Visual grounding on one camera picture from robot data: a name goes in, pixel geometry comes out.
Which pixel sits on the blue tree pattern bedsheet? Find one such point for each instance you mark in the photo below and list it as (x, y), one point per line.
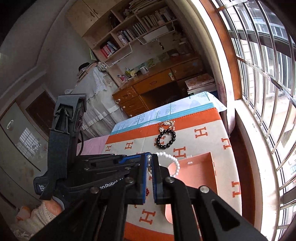
(192, 104)

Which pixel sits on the gold rhinestone hair clip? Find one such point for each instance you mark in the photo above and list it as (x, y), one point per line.
(167, 125)

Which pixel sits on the pink bedsheet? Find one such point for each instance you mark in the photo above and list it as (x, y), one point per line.
(94, 146)

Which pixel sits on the white mug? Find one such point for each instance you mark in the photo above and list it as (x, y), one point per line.
(144, 70)

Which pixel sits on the pink jewelry tray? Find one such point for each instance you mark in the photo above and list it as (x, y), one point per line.
(198, 171)

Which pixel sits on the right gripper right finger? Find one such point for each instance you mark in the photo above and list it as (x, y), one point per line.
(160, 186)

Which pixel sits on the stack of books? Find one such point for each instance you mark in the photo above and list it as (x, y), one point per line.
(200, 84)

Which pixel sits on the wooden desk with drawers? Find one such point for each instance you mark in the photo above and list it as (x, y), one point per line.
(164, 83)

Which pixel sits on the left hand white glove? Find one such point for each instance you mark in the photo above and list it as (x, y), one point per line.
(29, 222)

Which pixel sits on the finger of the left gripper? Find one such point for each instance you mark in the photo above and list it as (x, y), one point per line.
(127, 158)

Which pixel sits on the white lace covered furniture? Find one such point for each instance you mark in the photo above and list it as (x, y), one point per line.
(102, 112)

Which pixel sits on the metal window security bars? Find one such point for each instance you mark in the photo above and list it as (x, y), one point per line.
(265, 52)

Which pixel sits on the orange H pattern blanket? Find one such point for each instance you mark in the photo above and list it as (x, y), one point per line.
(196, 134)

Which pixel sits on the wooden bookshelf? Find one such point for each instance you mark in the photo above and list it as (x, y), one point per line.
(126, 34)

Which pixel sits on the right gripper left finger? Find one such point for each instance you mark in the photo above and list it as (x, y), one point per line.
(137, 181)

